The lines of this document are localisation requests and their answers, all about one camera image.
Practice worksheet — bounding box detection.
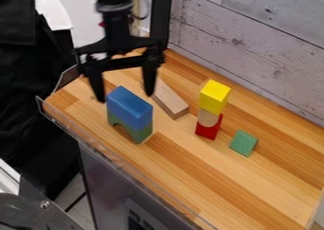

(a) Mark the blue rectangular block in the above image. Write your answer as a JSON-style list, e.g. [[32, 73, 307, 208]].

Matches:
[[104, 85, 154, 131]]

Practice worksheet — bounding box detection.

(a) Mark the person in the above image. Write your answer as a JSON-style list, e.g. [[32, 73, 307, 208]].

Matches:
[[0, 0, 81, 202]]

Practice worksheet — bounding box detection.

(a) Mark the yellow cube block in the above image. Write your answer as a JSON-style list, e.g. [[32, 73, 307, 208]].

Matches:
[[197, 79, 233, 116]]

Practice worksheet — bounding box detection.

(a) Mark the plain wooden cylinder block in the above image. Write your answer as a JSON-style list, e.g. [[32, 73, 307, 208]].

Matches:
[[196, 108, 222, 128]]

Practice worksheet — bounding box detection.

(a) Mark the green square block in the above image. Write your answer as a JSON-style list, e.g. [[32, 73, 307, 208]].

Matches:
[[227, 129, 260, 158]]

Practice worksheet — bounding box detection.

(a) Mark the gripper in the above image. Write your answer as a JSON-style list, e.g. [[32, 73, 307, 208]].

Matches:
[[70, 9, 168, 104]]

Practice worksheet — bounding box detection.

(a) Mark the black metal post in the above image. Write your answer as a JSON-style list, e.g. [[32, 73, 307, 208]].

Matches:
[[148, 0, 175, 50]]

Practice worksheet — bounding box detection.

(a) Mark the red notched block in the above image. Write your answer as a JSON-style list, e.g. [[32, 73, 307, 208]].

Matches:
[[193, 113, 225, 141]]

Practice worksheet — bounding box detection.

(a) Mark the green arch block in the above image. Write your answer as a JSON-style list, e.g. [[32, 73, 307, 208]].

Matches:
[[106, 109, 154, 145]]

